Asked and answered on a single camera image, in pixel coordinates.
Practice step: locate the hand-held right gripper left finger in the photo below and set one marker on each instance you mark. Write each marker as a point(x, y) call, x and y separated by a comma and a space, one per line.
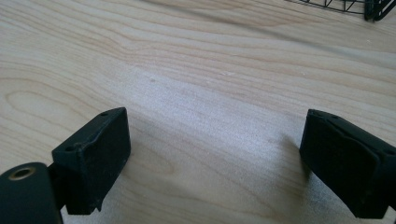
point(93, 161)

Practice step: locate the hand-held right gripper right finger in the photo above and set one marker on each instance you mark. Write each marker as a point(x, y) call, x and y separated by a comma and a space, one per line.
point(345, 168)

